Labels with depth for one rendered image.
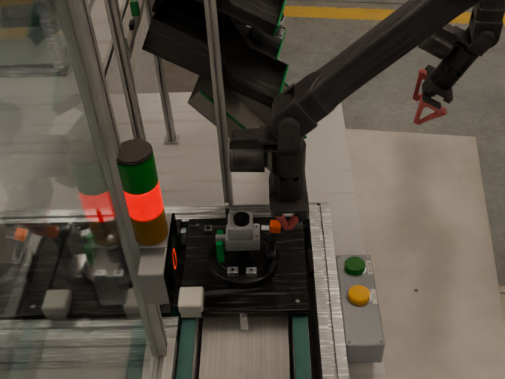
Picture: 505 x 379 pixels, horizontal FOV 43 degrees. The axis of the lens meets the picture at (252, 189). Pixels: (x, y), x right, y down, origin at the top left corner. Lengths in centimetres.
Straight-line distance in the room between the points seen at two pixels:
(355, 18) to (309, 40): 38
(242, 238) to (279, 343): 21
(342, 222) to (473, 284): 31
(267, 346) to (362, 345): 18
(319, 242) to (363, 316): 19
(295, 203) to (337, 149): 59
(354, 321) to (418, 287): 24
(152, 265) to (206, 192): 67
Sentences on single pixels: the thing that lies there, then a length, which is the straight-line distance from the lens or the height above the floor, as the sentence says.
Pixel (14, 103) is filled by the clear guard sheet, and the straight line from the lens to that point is 55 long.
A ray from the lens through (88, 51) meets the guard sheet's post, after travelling 73.
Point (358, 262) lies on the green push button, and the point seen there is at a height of 97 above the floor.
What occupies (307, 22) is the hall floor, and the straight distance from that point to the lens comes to 402.
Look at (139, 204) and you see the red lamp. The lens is 86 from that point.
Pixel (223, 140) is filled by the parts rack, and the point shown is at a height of 112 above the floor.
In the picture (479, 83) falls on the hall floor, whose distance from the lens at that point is 358.
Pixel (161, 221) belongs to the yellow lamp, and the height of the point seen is 130.
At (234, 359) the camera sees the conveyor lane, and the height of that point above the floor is 92.
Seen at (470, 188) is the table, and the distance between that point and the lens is 162.
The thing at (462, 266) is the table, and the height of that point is 86.
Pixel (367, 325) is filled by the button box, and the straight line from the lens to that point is 119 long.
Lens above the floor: 193
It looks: 43 degrees down
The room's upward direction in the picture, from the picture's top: 3 degrees counter-clockwise
